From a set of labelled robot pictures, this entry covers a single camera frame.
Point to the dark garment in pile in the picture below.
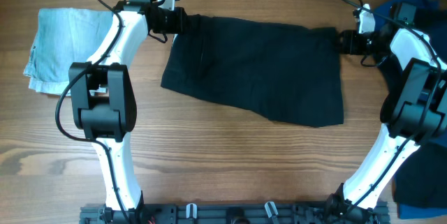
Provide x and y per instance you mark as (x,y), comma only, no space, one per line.
(421,179)

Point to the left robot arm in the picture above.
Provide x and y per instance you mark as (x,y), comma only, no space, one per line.
(104,105)

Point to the black shorts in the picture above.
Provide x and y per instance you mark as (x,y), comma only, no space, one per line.
(282,72)

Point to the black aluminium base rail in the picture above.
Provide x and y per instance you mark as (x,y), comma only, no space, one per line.
(270,212)

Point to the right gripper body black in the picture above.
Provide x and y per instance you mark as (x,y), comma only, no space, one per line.
(360,43)

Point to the folded light blue denim shorts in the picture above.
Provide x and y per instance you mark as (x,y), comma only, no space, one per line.
(64,36)

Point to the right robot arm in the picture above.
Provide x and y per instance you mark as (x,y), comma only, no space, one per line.
(411,114)

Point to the blue garment in pile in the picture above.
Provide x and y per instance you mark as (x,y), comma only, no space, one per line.
(403,211)

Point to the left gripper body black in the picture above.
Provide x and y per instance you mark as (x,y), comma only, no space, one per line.
(170,21)

